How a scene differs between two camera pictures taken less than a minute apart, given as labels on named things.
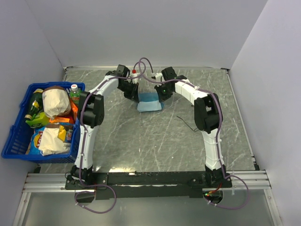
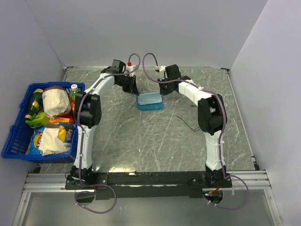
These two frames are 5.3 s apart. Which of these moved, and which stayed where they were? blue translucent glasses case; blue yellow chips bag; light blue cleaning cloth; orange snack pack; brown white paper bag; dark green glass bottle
Moved: blue translucent glasses case; light blue cleaning cloth
Stayed: dark green glass bottle; brown white paper bag; blue yellow chips bag; orange snack pack
